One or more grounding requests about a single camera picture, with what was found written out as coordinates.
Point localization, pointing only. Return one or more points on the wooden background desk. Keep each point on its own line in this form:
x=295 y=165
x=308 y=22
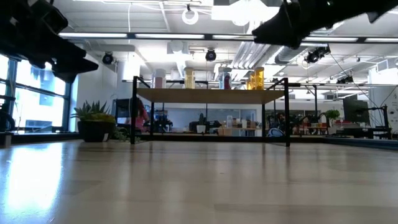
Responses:
x=311 y=128

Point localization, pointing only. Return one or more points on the black background robot arm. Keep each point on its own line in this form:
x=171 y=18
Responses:
x=202 y=119
x=163 y=123

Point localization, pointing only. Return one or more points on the white ceiling panel light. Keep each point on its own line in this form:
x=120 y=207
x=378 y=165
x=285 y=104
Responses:
x=242 y=12

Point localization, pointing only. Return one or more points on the green potted plant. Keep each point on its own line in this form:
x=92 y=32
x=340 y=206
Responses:
x=332 y=114

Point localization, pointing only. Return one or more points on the small white box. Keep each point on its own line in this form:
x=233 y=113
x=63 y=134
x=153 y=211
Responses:
x=244 y=124

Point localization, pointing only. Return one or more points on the black round spotlight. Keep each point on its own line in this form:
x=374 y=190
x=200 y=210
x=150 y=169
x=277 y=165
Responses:
x=211 y=55
x=108 y=58

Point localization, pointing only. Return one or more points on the small clear container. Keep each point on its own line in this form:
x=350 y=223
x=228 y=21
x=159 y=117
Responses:
x=229 y=121

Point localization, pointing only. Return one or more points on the white cup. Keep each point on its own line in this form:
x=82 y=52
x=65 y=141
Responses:
x=201 y=129

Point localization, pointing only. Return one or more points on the large round ventilation duct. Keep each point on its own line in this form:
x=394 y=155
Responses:
x=292 y=55

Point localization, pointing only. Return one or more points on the succulent plant in black pot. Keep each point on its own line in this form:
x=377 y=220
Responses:
x=94 y=130

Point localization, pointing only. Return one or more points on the white ceiling vent unit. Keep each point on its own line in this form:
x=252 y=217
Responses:
x=387 y=65

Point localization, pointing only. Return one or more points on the black monitor stand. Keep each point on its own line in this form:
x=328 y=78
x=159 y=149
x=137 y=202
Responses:
x=385 y=124

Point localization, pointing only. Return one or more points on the white wall poster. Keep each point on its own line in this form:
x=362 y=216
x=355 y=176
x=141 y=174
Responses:
x=394 y=109

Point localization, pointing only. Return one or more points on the wooden shelf black metal legs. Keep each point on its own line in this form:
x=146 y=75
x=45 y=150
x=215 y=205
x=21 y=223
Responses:
x=205 y=96

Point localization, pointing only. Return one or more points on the black spotlight cluster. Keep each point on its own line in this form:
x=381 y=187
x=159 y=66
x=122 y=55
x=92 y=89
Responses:
x=317 y=55

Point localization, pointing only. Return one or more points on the cardboard box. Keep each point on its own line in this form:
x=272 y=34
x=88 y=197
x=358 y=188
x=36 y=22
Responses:
x=224 y=131

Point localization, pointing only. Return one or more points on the large glass window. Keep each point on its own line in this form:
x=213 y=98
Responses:
x=40 y=105

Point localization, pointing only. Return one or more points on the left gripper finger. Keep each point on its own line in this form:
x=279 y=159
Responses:
x=71 y=70
x=70 y=52

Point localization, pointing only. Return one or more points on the black monitor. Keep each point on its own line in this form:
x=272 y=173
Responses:
x=356 y=110
x=122 y=109

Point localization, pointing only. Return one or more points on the black aluminium rig frame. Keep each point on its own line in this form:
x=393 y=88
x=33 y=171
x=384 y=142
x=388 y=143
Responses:
x=46 y=137

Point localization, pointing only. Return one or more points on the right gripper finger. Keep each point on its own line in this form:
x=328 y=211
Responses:
x=280 y=28

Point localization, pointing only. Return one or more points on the black track lights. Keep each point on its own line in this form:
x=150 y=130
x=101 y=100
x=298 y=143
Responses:
x=345 y=80

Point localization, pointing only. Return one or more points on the ceiling strip light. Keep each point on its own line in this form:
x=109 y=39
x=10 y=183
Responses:
x=233 y=37
x=381 y=40
x=332 y=39
x=93 y=35
x=169 y=36

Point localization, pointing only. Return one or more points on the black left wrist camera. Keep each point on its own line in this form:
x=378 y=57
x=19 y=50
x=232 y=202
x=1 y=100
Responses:
x=51 y=15

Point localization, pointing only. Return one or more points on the white slatted ceiling duct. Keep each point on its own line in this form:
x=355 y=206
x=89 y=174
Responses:
x=248 y=56

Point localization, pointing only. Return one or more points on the black background frame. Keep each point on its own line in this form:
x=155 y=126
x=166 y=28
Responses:
x=315 y=102

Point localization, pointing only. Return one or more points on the person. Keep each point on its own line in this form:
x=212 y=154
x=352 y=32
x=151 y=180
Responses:
x=141 y=119

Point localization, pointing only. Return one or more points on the blue white round object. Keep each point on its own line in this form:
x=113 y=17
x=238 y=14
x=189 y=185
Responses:
x=275 y=133

